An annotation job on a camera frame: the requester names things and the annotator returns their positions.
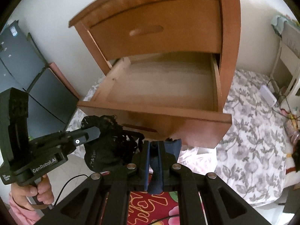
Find wooden nightstand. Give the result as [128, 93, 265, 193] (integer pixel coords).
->
[68, 0, 242, 146]

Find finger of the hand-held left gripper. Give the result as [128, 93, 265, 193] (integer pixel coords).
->
[63, 126, 101, 150]

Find white picture board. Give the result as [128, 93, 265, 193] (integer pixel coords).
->
[281, 21, 300, 57]

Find black plush toy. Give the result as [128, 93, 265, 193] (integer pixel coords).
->
[291, 141, 300, 167]

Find person's left hand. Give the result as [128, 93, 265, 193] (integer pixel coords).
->
[10, 175, 55, 210]

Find white rectangular device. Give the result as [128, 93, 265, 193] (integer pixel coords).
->
[260, 85, 277, 105]

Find blue-grey folding mat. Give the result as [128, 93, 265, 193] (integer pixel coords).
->
[0, 20, 80, 141]

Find person's left forearm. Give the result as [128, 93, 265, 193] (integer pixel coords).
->
[8, 191, 45, 225]

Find grey floral bedsheet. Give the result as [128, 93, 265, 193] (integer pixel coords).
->
[66, 69, 293, 203]

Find pale pink garment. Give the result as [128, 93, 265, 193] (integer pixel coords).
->
[177, 145, 216, 167]

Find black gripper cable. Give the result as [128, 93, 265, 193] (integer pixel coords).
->
[53, 174, 88, 208]

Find colourful toy packets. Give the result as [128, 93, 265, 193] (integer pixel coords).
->
[285, 108, 300, 143]

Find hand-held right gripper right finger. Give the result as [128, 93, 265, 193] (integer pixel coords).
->
[158, 141, 265, 225]

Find dark blue cloth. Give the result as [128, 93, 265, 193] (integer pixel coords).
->
[148, 138, 182, 194]

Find small white stand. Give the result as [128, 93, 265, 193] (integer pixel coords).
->
[269, 40, 300, 99]

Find red floral blanket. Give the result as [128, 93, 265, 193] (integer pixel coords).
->
[103, 190, 204, 225]

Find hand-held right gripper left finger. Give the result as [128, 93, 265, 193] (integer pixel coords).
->
[44, 141, 150, 225]

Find teal cloth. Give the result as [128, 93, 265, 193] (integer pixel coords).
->
[272, 15, 287, 37]

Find black lace garment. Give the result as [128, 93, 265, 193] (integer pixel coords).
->
[80, 115, 144, 171]

